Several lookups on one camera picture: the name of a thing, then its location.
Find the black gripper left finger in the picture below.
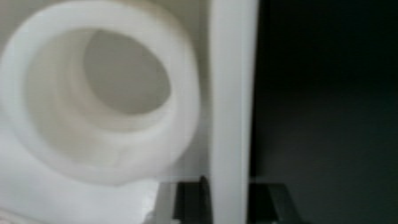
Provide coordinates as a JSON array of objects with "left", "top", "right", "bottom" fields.
[{"left": 172, "top": 177, "right": 213, "bottom": 224}]

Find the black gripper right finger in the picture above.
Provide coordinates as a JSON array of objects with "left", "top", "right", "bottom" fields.
[{"left": 249, "top": 183, "right": 307, "bottom": 224}]

